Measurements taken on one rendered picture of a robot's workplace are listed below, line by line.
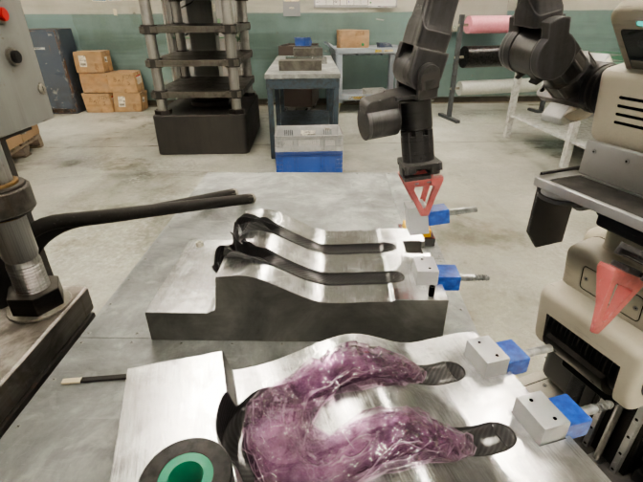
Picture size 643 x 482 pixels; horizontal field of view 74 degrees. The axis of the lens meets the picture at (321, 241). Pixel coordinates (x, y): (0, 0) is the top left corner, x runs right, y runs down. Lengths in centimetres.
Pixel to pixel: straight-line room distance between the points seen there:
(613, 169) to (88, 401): 90
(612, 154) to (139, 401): 79
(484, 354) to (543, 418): 11
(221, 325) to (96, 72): 670
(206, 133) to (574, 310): 410
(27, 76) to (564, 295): 124
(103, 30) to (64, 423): 713
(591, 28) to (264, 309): 777
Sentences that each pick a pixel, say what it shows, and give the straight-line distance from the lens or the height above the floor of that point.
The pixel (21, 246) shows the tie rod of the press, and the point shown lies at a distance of 94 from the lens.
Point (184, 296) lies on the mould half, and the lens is 80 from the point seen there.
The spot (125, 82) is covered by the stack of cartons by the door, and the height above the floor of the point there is 41.
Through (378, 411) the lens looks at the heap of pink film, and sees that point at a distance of 50.
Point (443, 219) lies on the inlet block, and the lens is 83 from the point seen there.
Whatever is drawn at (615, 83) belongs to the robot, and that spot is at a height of 119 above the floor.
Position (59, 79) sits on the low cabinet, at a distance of 746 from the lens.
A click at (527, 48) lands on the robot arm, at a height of 124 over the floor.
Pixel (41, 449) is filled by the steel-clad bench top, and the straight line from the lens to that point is 72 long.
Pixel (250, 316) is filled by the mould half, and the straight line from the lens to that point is 74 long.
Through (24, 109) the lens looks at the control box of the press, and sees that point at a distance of 119.
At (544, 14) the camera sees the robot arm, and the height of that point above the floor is 129.
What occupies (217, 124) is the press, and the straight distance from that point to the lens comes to 460.
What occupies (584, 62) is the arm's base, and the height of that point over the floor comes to 122.
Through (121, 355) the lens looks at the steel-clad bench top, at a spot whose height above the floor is 80.
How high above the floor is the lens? 130
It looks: 28 degrees down
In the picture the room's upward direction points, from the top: straight up
